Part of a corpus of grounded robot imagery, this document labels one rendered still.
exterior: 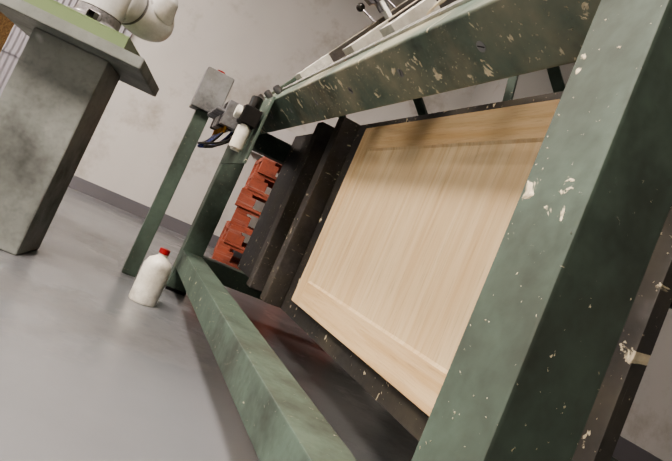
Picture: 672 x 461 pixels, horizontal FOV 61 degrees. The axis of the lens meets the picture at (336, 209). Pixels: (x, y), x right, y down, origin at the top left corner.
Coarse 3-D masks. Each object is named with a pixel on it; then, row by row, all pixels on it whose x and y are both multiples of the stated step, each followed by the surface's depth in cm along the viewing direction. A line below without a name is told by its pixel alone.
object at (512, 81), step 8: (552, 72) 128; (560, 72) 128; (512, 80) 295; (552, 80) 129; (560, 80) 128; (512, 88) 295; (552, 88) 129; (560, 88) 129; (504, 96) 296; (512, 96) 296; (416, 104) 190; (424, 104) 191; (424, 112) 190
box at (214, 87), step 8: (208, 72) 237; (216, 72) 238; (208, 80) 238; (216, 80) 239; (224, 80) 240; (232, 80) 241; (200, 88) 237; (208, 88) 238; (216, 88) 239; (224, 88) 240; (200, 96) 237; (208, 96) 238; (216, 96) 239; (224, 96) 240; (192, 104) 236; (200, 104) 237; (208, 104) 238; (216, 104) 239
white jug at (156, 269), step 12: (168, 252) 199; (144, 264) 196; (156, 264) 195; (168, 264) 198; (144, 276) 194; (156, 276) 195; (168, 276) 199; (132, 288) 196; (144, 288) 194; (156, 288) 196; (144, 300) 194; (156, 300) 197
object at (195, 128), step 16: (192, 128) 240; (192, 144) 240; (176, 160) 238; (176, 176) 239; (160, 192) 237; (160, 208) 238; (144, 224) 236; (144, 240) 236; (128, 256) 235; (144, 256) 237; (128, 272) 235
